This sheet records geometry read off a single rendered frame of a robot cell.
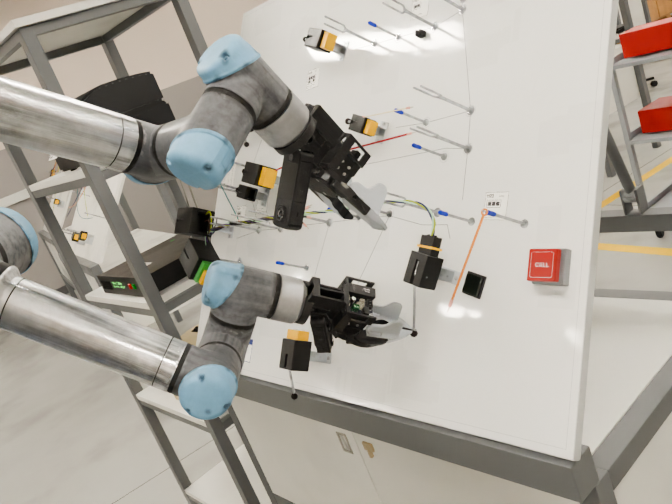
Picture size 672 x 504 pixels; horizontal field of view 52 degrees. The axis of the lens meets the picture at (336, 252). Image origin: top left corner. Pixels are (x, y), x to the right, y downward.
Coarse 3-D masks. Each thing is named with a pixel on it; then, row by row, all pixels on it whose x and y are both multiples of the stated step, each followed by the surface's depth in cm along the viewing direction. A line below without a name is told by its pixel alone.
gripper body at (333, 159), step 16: (320, 112) 96; (320, 128) 97; (336, 128) 98; (304, 144) 94; (320, 144) 98; (336, 144) 98; (352, 144) 98; (320, 160) 98; (336, 160) 97; (352, 160) 100; (320, 176) 97; (336, 176) 98; (352, 176) 101; (320, 192) 103
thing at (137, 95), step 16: (128, 80) 192; (144, 80) 195; (80, 96) 190; (96, 96) 186; (112, 96) 189; (128, 96) 192; (144, 96) 195; (160, 96) 198; (128, 112) 193; (144, 112) 195; (160, 112) 198; (64, 160) 196
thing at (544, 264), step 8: (536, 256) 105; (544, 256) 104; (552, 256) 102; (560, 256) 103; (528, 264) 106; (536, 264) 104; (544, 264) 103; (552, 264) 102; (528, 272) 105; (536, 272) 104; (544, 272) 103; (552, 272) 102; (528, 280) 105; (536, 280) 104; (544, 280) 103; (552, 280) 102
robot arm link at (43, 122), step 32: (0, 96) 77; (32, 96) 80; (64, 96) 84; (0, 128) 78; (32, 128) 80; (64, 128) 82; (96, 128) 85; (128, 128) 88; (160, 128) 89; (96, 160) 87; (128, 160) 89
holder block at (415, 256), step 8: (416, 256) 117; (424, 256) 115; (408, 264) 118; (416, 264) 117; (424, 264) 115; (432, 264) 116; (440, 264) 117; (408, 272) 118; (416, 272) 116; (424, 272) 115; (432, 272) 116; (408, 280) 117; (416, 280) 116; (424, 280) 116; (432, 280) 117; (424, 288) 116; (432, 288) 117
